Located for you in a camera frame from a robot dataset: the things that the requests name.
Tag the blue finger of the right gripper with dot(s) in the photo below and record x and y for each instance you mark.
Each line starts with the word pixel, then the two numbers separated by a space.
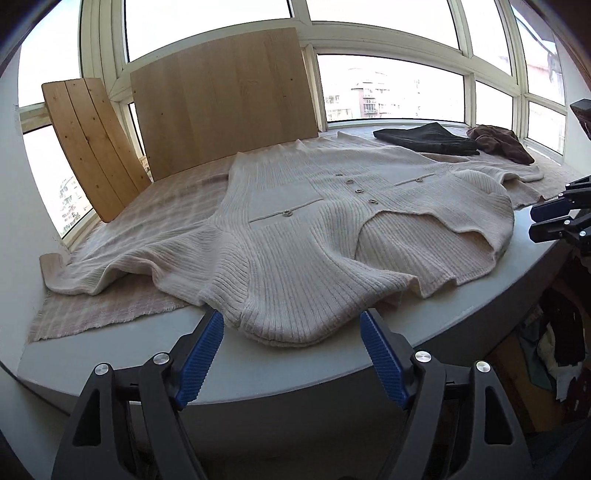
pixel 576 195
pixel 573 230

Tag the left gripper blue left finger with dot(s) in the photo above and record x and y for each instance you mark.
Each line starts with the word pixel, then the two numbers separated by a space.
pixel 126 425

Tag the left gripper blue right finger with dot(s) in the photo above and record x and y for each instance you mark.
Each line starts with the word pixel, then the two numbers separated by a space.
pixel 459 422

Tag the dark brown garment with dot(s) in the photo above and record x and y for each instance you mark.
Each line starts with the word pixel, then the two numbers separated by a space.
pixel 499 141

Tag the black pants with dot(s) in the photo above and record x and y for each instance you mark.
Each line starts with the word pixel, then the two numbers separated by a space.
pixel 429 138

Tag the cream knit garment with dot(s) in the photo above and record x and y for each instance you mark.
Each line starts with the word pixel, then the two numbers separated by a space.
pixel 314 230

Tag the pink plaid table cloth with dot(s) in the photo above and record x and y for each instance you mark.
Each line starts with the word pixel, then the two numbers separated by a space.
pixel 138 230

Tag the knotty pine plank board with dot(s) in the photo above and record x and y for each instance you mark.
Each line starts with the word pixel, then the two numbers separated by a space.
pixel 95 144

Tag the large light wooden board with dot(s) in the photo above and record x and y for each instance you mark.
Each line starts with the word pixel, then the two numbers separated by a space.
pixel 225 96

